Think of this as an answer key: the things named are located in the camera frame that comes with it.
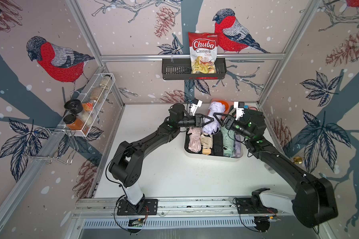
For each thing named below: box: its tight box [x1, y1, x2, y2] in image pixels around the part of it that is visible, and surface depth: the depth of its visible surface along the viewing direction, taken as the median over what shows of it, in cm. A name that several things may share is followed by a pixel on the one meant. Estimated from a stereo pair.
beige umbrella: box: [200, 132, 213, 156], surface depth 90 cm
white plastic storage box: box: [183, 128, 244, 162], surface depth 87 cm
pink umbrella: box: [187, 126, 203, 153], surface depth 89 cm
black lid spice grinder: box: [63, 99, 84, 115], surface depth 63 cm
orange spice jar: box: [63, 113, 89, 135], surface depth 62 cm
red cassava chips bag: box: [188, 31, 220, 75], surface depth 85 cm
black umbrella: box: [211, 130, 224, 157], surface depth 89 cm
